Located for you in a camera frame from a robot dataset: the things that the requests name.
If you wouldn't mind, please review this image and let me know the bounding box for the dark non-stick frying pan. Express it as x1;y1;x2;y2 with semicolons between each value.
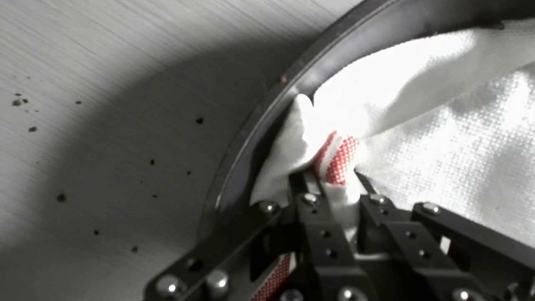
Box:
196;0;535;248

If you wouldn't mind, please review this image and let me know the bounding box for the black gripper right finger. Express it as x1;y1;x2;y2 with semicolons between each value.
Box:
355;171;535;301

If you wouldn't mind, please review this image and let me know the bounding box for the white cloth with red stripes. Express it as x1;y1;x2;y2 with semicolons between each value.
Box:
249;19;535;250

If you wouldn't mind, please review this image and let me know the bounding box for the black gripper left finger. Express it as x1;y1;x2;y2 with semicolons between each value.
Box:
142;171;391;301

